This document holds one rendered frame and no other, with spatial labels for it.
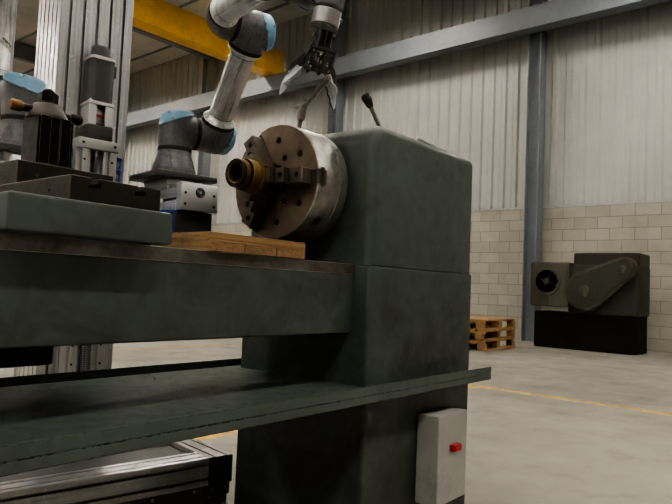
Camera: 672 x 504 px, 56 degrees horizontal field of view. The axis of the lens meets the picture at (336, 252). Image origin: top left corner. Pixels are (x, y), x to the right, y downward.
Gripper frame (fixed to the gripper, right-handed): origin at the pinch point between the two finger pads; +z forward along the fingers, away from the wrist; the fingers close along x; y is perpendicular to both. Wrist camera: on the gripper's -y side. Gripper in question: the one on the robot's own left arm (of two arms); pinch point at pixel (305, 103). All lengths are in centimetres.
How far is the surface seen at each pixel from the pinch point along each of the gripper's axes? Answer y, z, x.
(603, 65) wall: -810, -297, 656
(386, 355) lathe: 11, 62, 35
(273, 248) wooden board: 27.3, 37.1, -5.3
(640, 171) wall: -719, -124, 713
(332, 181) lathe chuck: 8.5, 18.7, 9.8
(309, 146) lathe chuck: 7.2, 11.3, 2.0
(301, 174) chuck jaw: 12.0, 18.9, 0.5
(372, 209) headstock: 8.0, 23.6, 22.6
